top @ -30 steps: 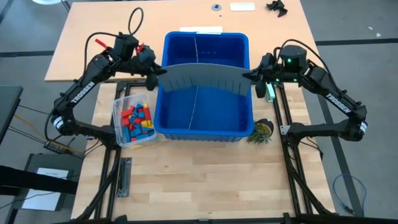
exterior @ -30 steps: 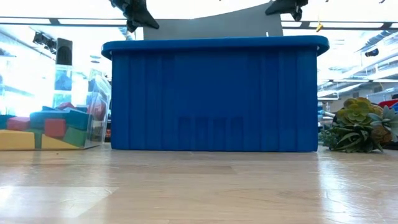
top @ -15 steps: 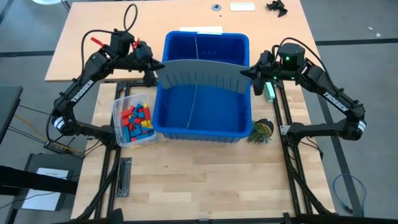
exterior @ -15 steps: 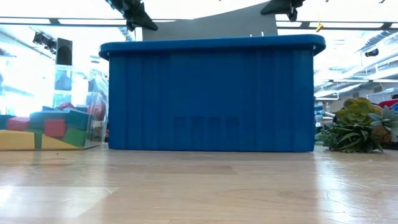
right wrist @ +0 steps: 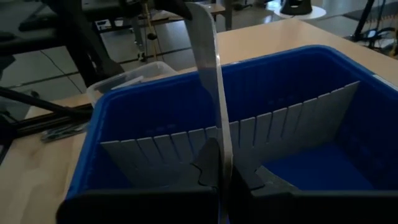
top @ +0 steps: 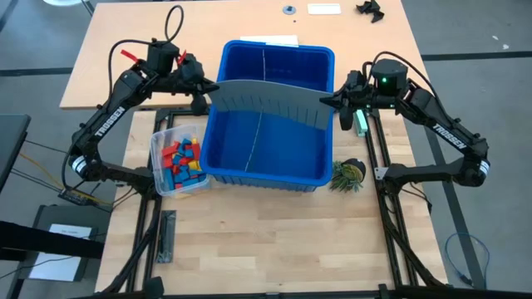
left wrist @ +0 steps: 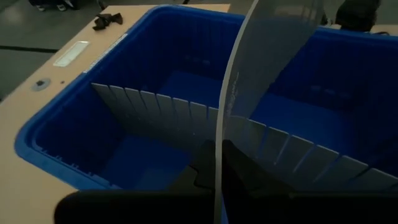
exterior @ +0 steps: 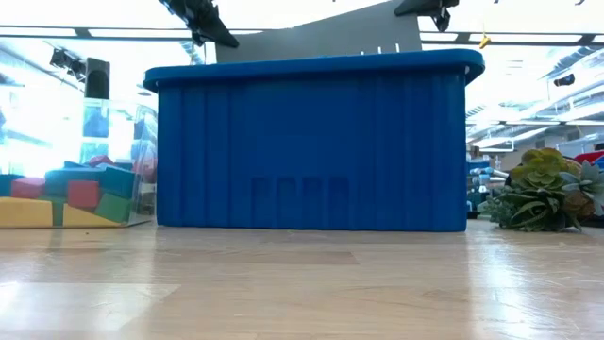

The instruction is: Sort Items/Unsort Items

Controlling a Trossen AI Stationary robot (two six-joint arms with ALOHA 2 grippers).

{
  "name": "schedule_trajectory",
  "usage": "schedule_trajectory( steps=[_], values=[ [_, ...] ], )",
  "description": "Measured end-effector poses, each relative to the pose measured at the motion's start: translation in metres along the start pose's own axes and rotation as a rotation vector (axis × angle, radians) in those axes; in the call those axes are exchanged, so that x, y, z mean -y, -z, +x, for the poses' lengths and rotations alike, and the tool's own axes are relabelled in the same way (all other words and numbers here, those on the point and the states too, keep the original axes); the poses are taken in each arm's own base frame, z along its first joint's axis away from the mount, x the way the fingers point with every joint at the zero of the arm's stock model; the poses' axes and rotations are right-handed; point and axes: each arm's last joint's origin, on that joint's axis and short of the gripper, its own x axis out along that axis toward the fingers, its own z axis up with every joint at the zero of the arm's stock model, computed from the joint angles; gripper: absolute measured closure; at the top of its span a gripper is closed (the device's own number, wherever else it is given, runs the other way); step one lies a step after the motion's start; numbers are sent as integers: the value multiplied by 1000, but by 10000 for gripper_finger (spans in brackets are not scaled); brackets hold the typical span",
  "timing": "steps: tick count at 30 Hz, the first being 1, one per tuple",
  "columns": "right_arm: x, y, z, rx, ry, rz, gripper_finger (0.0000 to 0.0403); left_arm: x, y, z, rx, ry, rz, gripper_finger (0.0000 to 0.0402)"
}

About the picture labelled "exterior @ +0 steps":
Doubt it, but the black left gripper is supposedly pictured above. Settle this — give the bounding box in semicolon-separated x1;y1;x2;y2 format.
159;0;241;49

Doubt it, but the short grey slotted divider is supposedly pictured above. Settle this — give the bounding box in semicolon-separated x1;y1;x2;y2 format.
215;0;424;64

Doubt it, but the large blue plastic bin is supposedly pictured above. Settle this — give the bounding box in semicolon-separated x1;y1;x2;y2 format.
143;48;486;233

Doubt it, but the clear plastic block container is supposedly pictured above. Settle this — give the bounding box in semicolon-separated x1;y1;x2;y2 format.
0;96;159;230

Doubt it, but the potted succulent plant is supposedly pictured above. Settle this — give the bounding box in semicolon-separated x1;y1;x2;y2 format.
478;146;604;233

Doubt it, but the black track light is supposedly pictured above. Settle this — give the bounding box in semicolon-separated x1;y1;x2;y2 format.
49;46;89;79

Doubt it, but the blue block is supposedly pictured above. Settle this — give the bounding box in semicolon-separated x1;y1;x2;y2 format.
98;165;137;199
44;167;109;197

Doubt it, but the green block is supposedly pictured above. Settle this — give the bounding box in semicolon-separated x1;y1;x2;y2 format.
93;192;133;224

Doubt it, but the red bag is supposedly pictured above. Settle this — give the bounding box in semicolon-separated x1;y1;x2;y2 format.
573;149;604;166

